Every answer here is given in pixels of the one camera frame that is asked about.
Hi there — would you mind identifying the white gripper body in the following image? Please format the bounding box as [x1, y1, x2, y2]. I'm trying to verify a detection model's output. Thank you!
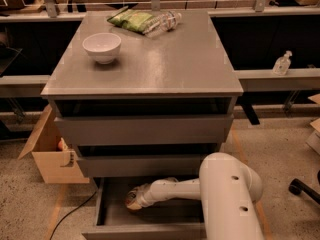
[136, 184, 157, 208]

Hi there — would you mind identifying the red coke can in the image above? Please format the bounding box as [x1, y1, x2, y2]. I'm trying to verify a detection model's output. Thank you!
[125, 187, 140, 205]

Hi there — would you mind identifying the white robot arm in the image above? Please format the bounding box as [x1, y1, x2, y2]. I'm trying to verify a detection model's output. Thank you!
[125, 152, 264, 240]

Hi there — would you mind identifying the grey middle drawer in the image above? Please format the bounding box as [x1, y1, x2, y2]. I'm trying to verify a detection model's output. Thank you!
[77, 154, 206, 177]

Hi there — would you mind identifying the grey open bottom drawer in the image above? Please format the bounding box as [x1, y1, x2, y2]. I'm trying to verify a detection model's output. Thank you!
[82, 177, 206, 240]

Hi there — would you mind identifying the grey top drawer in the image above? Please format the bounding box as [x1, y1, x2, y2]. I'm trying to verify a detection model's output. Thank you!
[55, 115, 233, 146]

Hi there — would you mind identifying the grey drawer cabinet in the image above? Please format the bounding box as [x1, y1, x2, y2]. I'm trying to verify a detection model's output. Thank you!
[40, 10, 244, 240]

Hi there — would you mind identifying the cardboard box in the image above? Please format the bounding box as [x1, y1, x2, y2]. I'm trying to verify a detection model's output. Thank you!
[19, 105, 90, 184]

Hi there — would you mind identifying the black office chair base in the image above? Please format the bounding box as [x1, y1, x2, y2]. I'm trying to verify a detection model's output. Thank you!
[288, 179, 320, 204]

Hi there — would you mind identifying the white bowl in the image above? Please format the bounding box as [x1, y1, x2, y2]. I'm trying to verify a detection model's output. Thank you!
[82, 33, 122, 64]

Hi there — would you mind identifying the clear plastic water bottle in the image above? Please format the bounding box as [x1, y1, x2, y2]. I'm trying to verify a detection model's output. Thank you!
[143, 11, 182, 38]

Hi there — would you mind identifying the green chip bag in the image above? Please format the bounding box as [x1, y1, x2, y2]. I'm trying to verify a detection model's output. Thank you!
[107, 7, 153, 33]

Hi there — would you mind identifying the hand sanitizer bottle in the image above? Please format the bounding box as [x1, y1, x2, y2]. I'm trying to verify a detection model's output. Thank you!
[272, 50, 292, 76]

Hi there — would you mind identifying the black floor cable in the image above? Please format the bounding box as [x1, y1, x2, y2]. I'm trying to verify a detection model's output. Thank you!
[49, 189, 99, 240]

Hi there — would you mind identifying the grey metal bench rail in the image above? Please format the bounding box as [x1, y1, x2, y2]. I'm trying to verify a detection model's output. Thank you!
[0, 75, 49, 98]

